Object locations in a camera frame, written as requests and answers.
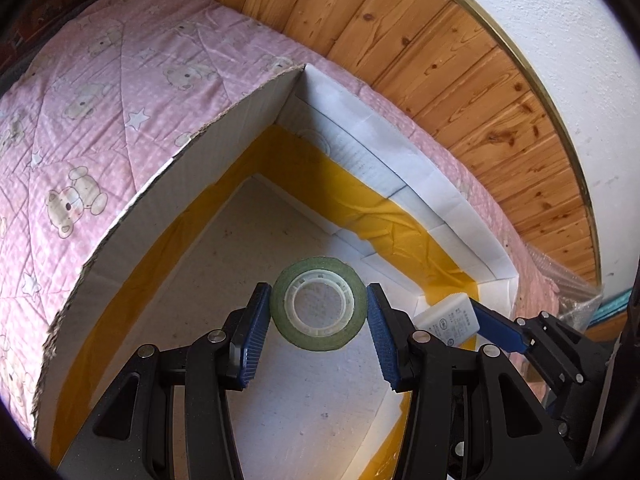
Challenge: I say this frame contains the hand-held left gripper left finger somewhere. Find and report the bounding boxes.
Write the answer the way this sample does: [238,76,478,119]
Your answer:
[57,282,274,480]

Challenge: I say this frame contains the green tape roll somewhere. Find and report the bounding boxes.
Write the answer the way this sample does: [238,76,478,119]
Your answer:
[270,257,370,352]

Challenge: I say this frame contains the pink bear print blanket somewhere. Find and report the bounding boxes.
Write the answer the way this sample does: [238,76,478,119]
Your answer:
[0,0,561,413]

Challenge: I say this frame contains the white cardboard box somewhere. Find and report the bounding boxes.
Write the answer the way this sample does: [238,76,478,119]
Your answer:
[30,62,521,480]

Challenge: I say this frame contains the dark patterned cloth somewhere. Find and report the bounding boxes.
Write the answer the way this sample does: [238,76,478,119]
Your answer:
[0,0,117,81]

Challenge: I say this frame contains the teal boards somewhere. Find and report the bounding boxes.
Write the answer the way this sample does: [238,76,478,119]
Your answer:
[590,290,640,328]

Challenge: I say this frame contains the white soap box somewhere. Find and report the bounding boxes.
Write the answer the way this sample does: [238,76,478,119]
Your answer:
[415,294,482,349]

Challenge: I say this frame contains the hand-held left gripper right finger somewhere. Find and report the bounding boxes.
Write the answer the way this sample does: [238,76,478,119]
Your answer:
[366,282,584,480]

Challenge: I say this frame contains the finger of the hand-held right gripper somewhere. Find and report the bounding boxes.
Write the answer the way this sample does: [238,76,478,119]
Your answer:
[471,301,609,390]

